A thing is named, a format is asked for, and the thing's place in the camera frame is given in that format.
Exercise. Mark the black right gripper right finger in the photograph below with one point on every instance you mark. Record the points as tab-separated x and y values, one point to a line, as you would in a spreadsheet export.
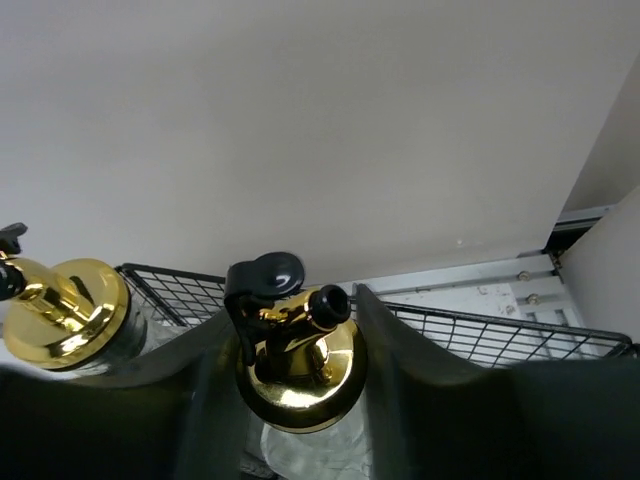
434	415

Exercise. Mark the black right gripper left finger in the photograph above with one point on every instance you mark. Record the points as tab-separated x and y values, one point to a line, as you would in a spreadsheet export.
174	413

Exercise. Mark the glass oil bottle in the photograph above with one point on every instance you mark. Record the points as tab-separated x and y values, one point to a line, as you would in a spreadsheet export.
302	369
78	315

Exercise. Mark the black wire rack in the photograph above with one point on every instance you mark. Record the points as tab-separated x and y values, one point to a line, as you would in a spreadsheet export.
186	299

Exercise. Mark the aluminium side rail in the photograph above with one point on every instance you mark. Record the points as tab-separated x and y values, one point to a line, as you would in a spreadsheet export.
528	287

